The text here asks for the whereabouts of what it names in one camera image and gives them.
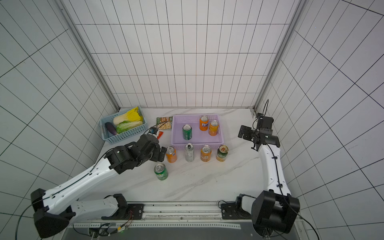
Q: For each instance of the red snack packet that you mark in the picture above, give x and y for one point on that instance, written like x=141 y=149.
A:
x=159 y=134

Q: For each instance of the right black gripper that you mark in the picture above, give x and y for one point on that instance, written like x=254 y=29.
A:
x=246 y=132

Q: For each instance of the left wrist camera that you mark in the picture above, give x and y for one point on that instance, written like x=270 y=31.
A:
x=153 y=131

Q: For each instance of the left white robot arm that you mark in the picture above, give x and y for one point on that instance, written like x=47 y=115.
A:
x=59 y=207

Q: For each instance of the purple eggplant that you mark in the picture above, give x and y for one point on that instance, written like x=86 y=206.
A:
x=111 y=128

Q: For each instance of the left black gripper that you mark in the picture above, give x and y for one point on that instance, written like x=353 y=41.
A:
x=156 y=152

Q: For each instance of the orange gold can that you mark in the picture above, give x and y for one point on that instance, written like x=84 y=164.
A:
x=213 y=128

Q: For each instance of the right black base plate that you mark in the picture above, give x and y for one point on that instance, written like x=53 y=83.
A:
x=234 y=210

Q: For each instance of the blue plastic basket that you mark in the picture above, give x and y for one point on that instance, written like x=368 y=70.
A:
x=108 y=137

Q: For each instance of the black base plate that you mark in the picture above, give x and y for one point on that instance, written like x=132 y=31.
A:
x=125 y=211
x=234 y=210

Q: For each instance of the orange Fanta can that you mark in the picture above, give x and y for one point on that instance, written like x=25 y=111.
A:
x=204 y=123

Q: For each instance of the green soup mix packet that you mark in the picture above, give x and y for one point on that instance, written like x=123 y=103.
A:
x=164 y=123

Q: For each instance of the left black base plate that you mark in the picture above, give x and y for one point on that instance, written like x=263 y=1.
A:
x=125 y=211

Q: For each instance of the green gold can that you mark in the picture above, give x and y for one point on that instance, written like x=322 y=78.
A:
x=222 y=153

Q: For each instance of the yellow napa cabbage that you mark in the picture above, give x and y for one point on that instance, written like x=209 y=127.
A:
x=132 y=115

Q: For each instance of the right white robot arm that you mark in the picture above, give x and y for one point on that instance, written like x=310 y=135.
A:
x=275 y=209

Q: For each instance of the green Sprite can front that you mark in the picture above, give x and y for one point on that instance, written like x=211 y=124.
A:
x=161 y=171

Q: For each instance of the aluminium mounting rail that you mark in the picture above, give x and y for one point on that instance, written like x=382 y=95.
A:
x=171 y=215

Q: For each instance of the green lettuce cabbage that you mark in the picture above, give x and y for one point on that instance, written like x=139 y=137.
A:
x=127 y=125

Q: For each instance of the green sprite can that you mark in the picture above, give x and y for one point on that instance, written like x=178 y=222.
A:
x=187 y=132
x=161 y=171

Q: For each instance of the purple plastic basket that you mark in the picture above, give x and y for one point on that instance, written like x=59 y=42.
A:
x=199 y=138

